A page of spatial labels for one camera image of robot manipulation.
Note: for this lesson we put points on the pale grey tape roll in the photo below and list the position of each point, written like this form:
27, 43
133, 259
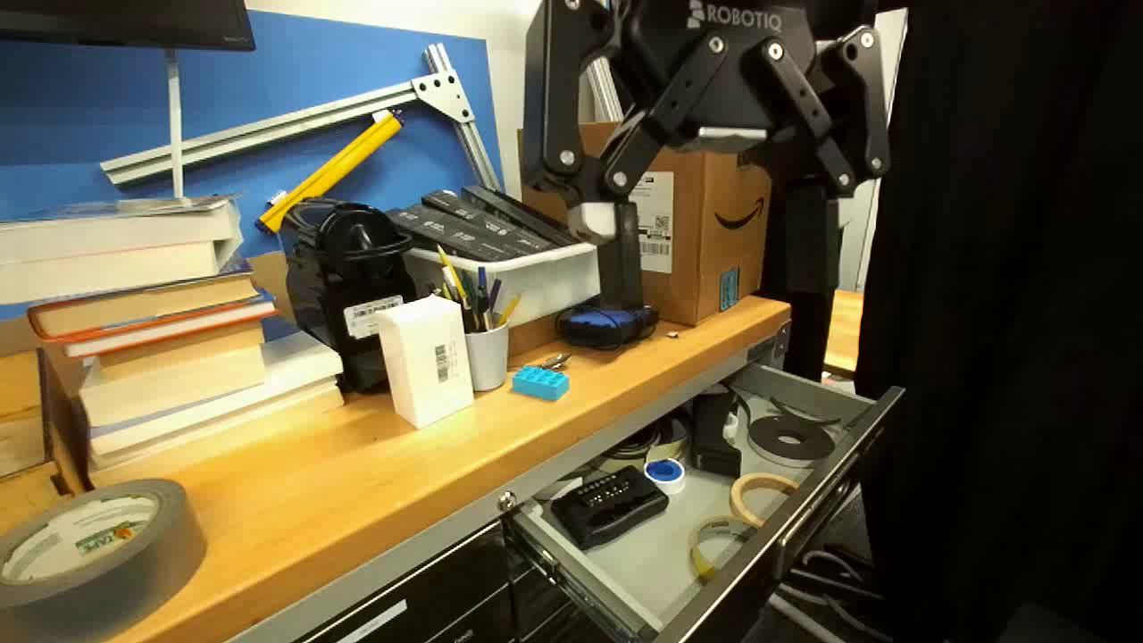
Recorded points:
701, 556

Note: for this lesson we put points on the black curtain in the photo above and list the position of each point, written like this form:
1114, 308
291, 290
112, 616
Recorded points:
1011, 324

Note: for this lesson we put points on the grey bin with black items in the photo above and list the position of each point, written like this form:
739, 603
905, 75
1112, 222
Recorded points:
511, 255

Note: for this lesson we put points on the silver monitor pole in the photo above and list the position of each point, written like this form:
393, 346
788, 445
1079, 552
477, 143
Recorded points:
176, 119

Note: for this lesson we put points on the light blue small block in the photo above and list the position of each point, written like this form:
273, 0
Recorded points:
541, 383

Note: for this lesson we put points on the brown Amazon cardboard box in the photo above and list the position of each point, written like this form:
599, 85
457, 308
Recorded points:
717, 236

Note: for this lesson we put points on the grey duct tape roll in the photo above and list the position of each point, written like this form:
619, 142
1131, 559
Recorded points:
89, 559

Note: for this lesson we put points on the silver aluminium rail bracket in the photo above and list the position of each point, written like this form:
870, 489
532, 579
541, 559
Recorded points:
298, 124

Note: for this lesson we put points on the black flat box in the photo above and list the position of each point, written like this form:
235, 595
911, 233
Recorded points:
610, 505

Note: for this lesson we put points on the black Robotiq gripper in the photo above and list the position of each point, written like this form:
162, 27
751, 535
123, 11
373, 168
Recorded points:
717, 85

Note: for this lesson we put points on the black tape roll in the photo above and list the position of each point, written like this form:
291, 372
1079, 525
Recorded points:
795, 441

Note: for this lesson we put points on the grey metal drawer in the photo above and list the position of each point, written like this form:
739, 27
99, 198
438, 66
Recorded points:
667, 559

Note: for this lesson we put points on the white pen cup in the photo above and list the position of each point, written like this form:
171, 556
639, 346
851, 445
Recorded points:
488, 358

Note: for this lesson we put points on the stack of pale books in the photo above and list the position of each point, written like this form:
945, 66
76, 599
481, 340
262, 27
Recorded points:
181, 386

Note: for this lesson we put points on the thick white book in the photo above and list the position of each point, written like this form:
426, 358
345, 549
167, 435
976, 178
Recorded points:
110, 252

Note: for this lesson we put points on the blue pin board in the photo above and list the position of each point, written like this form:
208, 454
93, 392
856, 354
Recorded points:
71, 119

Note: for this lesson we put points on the dark blue black case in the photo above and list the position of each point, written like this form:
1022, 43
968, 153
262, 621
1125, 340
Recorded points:
606, 324

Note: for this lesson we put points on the black tape dispenser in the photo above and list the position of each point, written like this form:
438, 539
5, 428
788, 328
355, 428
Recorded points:
717, 435

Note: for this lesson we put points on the brown cover book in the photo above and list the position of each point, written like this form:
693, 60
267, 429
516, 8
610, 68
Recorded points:
144, 305

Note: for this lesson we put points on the beige masking tape roll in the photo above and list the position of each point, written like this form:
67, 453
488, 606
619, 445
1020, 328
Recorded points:
739, 502

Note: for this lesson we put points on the blue white tape roll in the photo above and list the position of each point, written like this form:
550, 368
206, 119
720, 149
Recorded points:
667, 478

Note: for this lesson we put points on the yellow bar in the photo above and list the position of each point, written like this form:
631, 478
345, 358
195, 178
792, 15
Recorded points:
327, 178

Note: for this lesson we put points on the white small box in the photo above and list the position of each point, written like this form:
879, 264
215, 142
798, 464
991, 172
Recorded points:
426, 362

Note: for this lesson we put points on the black vertical post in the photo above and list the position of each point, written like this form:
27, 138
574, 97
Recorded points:
801, 281

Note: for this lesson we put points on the black monitor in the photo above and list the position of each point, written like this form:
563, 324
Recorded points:
119, 22

